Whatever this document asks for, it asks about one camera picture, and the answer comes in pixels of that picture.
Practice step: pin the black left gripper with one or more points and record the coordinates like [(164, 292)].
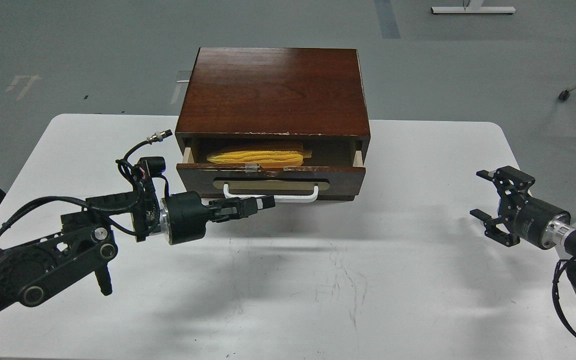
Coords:
[(185, 217)]

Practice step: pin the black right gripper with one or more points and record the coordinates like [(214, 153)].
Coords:
[(524, 216)]

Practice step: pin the yellow corn cob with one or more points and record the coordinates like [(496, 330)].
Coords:
[(273, 156)]

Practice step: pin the wooden drawer with white handle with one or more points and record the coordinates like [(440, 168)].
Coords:
[(336, 166)]

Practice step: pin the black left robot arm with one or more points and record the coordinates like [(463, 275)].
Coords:
[(32, 273)]

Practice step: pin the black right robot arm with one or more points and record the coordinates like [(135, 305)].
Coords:
[(566, 237)]

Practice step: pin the dark wooden cabinet box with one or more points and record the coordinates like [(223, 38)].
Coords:
[(271, 93)]

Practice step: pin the white table leg base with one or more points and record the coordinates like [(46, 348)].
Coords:
[(472, 7)]

